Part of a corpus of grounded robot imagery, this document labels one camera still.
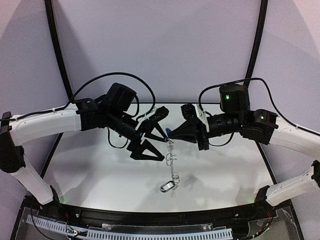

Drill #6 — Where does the key with blue tag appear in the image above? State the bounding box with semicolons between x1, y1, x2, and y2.
165;127;172;137

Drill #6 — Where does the metal keyring disc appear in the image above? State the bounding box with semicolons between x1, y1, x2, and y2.
165;138;180;190

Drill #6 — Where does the key with black tag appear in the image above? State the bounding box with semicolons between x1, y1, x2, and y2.
159;180;176;193

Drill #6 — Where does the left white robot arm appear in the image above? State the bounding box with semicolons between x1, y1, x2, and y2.
0;83;169;206

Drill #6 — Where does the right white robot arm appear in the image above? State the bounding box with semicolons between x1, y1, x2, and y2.
167;80;320;209

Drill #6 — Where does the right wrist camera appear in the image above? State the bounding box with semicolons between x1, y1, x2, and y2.
180;103;210;133

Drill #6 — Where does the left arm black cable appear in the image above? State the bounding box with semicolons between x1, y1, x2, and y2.
0;72;157;149

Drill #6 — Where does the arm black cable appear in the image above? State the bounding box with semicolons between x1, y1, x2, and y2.
198;77;320;147
0;72;157;149

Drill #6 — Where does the black front aluminium rail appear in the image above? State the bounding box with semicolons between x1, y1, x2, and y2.
61;204;258;226

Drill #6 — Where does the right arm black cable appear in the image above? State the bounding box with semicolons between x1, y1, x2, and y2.
198;77;320;147

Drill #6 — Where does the white slotted cable duct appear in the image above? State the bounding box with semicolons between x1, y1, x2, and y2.
24;214;233;240

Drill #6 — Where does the left black frame post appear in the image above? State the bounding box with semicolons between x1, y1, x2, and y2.
44;0;73;100

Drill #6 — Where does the black frame post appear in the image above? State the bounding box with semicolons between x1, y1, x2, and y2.
245;0;269;79
44;0;73;100

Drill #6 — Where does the right black frame post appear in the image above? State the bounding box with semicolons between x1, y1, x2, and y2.
245;0;269;79

